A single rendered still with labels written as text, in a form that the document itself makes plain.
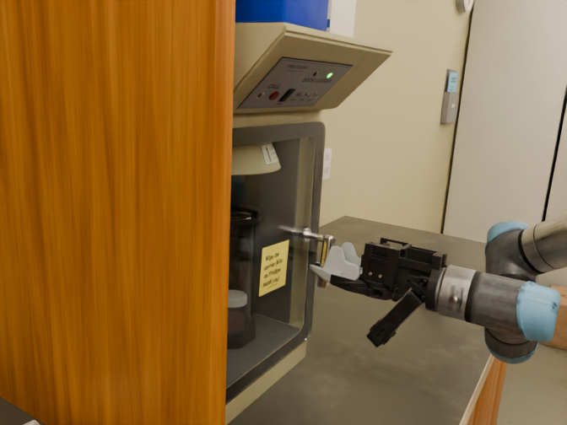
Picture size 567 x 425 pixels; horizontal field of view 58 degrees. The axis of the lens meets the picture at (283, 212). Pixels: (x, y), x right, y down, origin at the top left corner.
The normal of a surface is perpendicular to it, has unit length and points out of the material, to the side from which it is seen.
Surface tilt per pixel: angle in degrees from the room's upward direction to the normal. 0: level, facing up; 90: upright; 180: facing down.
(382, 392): 0
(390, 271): 84
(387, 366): 0
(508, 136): 90
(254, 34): 90
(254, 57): 90
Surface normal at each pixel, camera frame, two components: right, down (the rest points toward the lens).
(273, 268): 0.85, 0.18
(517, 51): -0.52, 0.19
